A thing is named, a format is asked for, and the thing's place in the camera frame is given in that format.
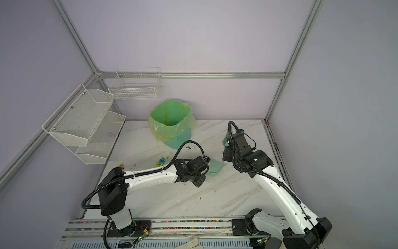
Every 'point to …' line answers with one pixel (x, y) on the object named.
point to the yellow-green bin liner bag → (170, 118)
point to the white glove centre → (191, 244)
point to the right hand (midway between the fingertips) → (226, 150)
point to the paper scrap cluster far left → (162, 160)
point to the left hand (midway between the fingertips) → (199, 178)
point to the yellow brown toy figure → (120, 165)
